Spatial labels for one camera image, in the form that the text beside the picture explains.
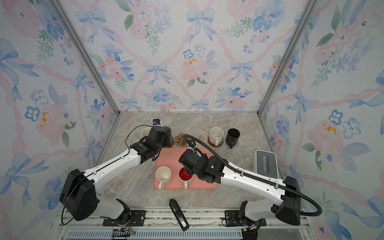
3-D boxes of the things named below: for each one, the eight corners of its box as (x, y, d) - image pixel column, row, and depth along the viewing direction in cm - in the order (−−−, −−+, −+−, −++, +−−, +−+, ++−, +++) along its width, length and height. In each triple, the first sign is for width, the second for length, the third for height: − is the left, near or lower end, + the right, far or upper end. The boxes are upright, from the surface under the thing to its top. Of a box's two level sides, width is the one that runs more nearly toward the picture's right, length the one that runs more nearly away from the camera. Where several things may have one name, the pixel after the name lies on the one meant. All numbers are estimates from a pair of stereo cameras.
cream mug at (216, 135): (205, 142, 105) (206, 133, 97) (213, 133, 110) (215, 124, 102) (215, 149, 102) (217, 140, 93) (223, 140, 106) (226, 131, 98)
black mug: (227, 149, 101) (229, 141, 94) (225, 136, 108) (227, 128, 100) (238, 149, 101) (242, 141, 94) (235, 137, 108) (239, 128, 100)
